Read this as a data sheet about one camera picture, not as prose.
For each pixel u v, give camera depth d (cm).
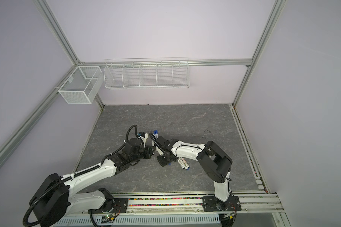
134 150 65
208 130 105
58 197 40
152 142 83
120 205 74
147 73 99
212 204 74
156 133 107
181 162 88
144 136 76
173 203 75
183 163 87
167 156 70
